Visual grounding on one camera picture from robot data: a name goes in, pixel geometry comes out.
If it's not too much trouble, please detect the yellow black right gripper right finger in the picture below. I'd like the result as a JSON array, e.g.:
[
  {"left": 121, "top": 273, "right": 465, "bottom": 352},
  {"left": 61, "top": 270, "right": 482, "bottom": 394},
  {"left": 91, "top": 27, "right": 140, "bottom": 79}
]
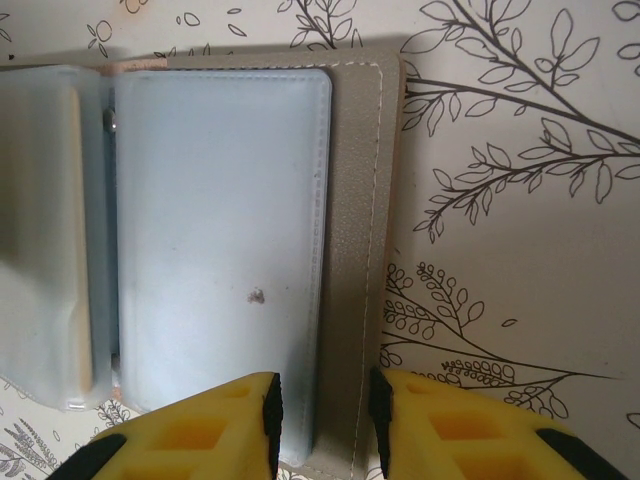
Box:
[{"left": 368, "top": 367, "right": 640, "bottom": 480}]

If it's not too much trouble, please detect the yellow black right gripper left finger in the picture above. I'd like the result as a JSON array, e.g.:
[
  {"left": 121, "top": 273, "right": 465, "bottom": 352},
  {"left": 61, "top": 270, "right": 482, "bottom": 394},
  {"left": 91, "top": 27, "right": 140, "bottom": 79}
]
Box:
[{"left": 59, "top": 371, "right": 284, "bottom": 480}]

